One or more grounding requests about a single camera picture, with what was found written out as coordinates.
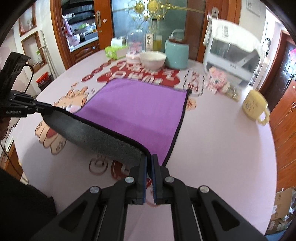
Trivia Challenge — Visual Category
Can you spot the purple grey microfibre towel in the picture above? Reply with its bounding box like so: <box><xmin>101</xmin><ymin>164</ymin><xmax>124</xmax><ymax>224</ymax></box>
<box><xmin>43</xmin><ymin>79</ymin><xmax>190</xmax><ymax>167</ymax></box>

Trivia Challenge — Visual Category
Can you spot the red plastic bucket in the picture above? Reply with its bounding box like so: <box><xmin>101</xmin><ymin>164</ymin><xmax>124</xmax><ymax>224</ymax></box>
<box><xmin>36</xmin><ymin>72</ymin><xmax>51</xmax><ymax>86</ymax></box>

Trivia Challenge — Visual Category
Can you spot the pink cartoon printed tablecloth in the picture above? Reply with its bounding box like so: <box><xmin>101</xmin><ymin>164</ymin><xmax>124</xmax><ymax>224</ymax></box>
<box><xmin>13</xmin><ymin>51</ymin><xmax>276</xmax><ymax>240</ymax></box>

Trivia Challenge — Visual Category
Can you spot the cardboard box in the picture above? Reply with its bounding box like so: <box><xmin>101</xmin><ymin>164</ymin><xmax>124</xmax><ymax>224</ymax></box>
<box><xmin>265</xmin><ymin>187</ymin><xmax>295</xmax><ymax>235</ymax></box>

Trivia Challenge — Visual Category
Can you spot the wooden glass sliding door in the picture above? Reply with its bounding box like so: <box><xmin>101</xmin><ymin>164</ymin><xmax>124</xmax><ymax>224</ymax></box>
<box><xmin>49</xmin><ymin>1</ymin><xmax>242</xmax><ymax>69</ymax></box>

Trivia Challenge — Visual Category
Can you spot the green tissue box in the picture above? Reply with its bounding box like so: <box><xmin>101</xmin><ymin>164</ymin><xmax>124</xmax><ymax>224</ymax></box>
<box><xmin>104</xmin><ymin>36</ymin><xmax>128</xmax><ymax>60</ymax></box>

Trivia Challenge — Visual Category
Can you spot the glass dome pink base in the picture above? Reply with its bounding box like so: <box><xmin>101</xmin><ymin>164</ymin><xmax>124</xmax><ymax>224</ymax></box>
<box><xmin>126</xmin><ymin>29</ymin><xmax>145</xmax><ymax>64</ymax></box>

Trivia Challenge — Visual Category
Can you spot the white ceramic bowl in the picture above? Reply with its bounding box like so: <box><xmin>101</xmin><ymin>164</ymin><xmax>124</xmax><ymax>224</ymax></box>
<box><xmin>140</xmin><ymin>51</ymin><xmax>167</xmax><ymax>71</ymax></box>

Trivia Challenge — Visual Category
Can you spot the clear liquor bottle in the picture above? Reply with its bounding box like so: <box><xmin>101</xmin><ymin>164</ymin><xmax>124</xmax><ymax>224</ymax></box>
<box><xmin>145</xmin><ymin>18</ymin><xmax>157</xmax><ymax>51</ymax></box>

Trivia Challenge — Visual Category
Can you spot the small patterned snack packet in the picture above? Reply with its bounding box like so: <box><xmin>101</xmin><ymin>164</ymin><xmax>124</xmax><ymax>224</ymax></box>
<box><xmin>225</xmin><ymin>85</ymin><xmax>240</xmax><ymax>102</ymax></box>

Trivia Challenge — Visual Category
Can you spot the yellow oil bottle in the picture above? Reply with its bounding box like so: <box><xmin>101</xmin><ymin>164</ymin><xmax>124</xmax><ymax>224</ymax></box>
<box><xmin>153</xmin><ymin>33</ymin><xmax>162</xmax><ymax>51</ymax></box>

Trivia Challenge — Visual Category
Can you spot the pink plush cat toy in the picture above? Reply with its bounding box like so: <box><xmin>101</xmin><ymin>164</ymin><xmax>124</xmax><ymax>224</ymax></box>
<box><xmin>207</xmin><ymin>66</ymin><xmax>230</xmax><ymax>94</ymax></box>

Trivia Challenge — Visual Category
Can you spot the teal canister brown lid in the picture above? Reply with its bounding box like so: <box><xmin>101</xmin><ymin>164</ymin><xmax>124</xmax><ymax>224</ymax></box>
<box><xmin>165</xmin><ymin>39</ymin><xmax>189</xmax><ymax>70</ymax></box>

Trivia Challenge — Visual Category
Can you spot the white countertop appliance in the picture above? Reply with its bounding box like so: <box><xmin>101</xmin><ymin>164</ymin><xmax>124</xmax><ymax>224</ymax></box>
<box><xmin>203</xmin><ymin>37</ymin><xmax>261</xmax><ymax>89</ymax></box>

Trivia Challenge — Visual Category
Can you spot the white cloth on appliance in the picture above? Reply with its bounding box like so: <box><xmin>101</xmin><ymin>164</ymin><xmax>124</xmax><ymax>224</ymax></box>
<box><xmin>203</xmin><ymin>18</ymin><xmax>264</xmax><ymax>56</ymax></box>

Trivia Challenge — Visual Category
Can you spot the black cable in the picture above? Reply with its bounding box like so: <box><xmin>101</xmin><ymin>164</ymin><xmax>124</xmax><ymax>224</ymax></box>
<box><xmin>21</xmin><ymin>64</ymin><xmax>35</xmax><ymax>95</ymax></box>

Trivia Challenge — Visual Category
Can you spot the yellow mug beaded handle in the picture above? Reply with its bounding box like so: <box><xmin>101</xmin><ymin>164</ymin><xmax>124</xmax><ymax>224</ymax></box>
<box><xmin>242</xmin><ymin>90</ymin><xmax>270</xmax><ymax>126</ymax></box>

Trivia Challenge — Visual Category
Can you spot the wooden cabinet wall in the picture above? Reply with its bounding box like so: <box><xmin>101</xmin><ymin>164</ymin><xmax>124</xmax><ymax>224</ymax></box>
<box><xmin>270</xmin><ymin>80</ymin><xmax>296</xmax><ymax>192</ymax></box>

